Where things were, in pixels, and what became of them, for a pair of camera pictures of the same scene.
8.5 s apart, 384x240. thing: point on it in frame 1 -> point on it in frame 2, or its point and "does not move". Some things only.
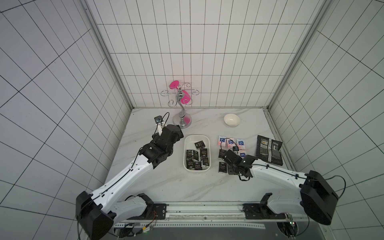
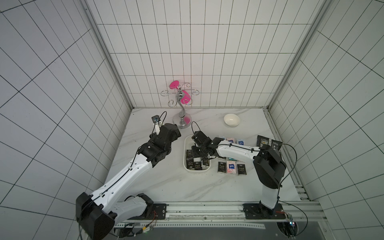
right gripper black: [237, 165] -> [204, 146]
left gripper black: [155, 136] does not move
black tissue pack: [205, 161] does not move
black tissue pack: [223, 167] does not move
